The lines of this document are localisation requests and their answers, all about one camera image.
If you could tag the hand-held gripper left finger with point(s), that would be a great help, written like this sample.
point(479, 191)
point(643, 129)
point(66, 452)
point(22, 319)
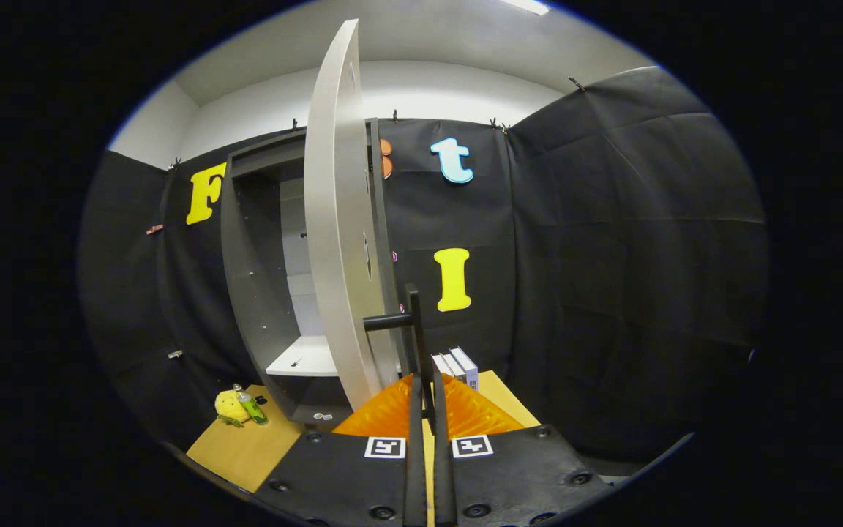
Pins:
point(416, 468)

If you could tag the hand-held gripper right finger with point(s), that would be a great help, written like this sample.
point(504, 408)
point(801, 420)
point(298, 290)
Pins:
point(443, 468)

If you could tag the dark grey shoe cabinet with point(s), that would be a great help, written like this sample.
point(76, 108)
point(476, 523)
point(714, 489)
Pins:
point(253, 256)

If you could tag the white cardboard box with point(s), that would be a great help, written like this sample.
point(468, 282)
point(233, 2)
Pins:
point(441, 364)
point(465, 364)

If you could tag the green drink bottle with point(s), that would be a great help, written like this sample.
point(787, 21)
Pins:
point(252, 408)

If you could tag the yellow plush toy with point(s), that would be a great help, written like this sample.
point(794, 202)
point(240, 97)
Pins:
point(228, 406)

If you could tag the black backdrop cloth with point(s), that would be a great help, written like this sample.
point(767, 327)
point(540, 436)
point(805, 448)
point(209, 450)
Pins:
point(612, 256)

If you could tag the long ceiling light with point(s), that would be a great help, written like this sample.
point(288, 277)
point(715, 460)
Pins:
point(527, 6)

